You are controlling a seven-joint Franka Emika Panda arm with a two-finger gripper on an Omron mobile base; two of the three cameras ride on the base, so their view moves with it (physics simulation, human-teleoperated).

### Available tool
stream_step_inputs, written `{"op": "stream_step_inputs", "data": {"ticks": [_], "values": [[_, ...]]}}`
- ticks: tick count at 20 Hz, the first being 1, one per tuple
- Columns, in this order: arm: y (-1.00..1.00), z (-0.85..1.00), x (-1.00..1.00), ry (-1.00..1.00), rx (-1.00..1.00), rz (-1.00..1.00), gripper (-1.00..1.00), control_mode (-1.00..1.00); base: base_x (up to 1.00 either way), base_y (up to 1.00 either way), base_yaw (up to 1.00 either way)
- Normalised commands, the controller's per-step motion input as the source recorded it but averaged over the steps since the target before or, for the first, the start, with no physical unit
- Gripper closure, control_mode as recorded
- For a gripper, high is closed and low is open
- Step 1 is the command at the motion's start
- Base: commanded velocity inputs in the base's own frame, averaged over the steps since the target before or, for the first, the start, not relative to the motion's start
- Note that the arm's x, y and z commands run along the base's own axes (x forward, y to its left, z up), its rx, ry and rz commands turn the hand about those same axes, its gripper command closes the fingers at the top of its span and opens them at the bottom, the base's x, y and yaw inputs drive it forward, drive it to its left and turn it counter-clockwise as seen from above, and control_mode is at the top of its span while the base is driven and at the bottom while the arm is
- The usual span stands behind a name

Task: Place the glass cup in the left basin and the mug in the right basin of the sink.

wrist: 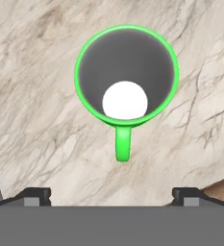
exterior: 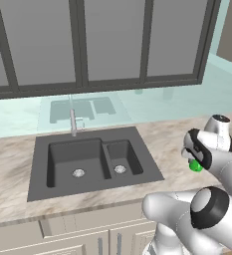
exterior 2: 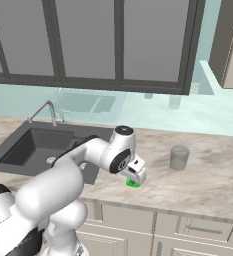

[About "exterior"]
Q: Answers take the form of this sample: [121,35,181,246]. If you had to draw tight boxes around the green mug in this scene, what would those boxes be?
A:
[188,158,204,173]

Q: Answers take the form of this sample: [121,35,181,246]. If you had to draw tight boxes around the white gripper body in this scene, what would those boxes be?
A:
[181,129,198,162]

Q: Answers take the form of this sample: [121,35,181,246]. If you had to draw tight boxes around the beige cupboard door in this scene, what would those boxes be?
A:
[109,221,159,255]
[41,230,110,255]
[0,220,45,255]

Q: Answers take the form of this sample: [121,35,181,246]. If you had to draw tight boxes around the dark framed window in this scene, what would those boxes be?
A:
[0,0,222,101]

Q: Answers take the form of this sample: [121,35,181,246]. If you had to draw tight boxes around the beige drawer front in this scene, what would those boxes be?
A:
[38,210,150,239]

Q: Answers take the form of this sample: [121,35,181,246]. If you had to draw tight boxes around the dark grey double-basin sink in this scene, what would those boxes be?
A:
[26,126,165,203]

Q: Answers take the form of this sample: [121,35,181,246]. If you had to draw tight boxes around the silver sink tap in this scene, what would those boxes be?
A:
[69,94,87,137]

